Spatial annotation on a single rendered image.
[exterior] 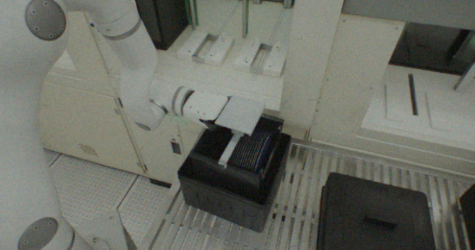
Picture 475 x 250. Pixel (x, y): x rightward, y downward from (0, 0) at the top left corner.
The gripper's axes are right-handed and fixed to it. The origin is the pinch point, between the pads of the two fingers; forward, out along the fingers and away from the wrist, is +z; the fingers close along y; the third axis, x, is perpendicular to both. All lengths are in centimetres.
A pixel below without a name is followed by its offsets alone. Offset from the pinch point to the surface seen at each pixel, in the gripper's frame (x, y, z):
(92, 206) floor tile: -109, 4, -94
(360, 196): -22.8, -4.4, 37.5
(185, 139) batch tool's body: -54, -26, -39
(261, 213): -20.3, 13.7, 12.3
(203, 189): -18.7, 13.9, -5.3
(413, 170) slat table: -33, -30, 55
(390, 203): -23, -6, 46
